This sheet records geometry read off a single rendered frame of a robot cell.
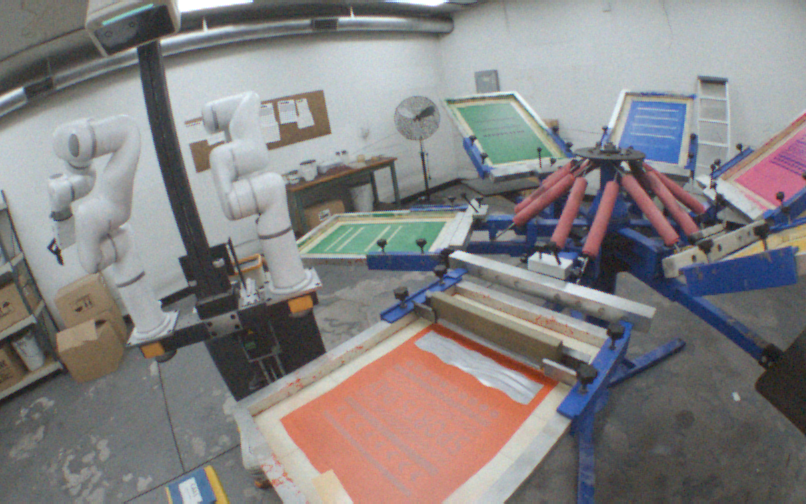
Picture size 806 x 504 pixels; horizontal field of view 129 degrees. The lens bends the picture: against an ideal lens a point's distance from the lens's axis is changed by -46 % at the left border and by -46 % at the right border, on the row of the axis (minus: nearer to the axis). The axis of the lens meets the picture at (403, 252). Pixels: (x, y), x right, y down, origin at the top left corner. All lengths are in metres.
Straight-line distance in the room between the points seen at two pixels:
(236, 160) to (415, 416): 0.73
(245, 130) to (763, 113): 4.66
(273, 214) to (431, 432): 0.62
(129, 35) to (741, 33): 4.84
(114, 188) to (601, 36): 4.86
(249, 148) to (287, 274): 0.34
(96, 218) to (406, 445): 0.82
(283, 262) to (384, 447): 0.52
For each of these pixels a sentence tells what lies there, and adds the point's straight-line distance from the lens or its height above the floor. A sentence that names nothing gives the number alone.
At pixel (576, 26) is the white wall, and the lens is 5.09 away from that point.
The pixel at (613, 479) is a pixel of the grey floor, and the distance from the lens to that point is 1.85.
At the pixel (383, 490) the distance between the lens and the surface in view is 0.69.
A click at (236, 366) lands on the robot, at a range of 1.76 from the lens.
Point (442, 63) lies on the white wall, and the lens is 6.34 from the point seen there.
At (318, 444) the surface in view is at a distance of 0.79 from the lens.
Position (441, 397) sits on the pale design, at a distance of 0.81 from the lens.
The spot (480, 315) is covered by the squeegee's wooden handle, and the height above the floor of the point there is 1.06.
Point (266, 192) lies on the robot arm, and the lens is 0.90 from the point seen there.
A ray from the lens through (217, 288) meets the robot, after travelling 1.02.
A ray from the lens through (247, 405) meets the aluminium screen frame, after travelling 0.90.
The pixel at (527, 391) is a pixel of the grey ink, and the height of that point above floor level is 0.96.
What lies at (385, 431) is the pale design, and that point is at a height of 0.96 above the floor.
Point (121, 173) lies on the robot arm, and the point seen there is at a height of 1.56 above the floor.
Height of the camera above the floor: 1.55
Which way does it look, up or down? 23 degrees down
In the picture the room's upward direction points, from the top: 10 degrees counter-clockwise
